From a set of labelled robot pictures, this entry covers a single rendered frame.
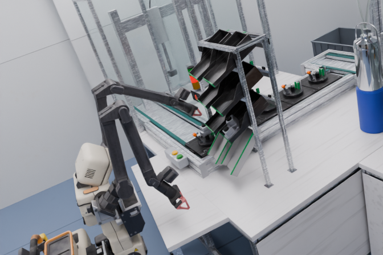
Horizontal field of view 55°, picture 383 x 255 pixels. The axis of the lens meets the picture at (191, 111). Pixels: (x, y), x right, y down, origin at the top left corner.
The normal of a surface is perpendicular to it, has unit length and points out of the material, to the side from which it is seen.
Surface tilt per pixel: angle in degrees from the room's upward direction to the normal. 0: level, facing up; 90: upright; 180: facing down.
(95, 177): 90
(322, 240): 90
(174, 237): 0
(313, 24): 90
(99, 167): 90
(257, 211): 0
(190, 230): 0
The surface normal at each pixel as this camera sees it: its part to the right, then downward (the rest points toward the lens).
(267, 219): -0.28, -0.86
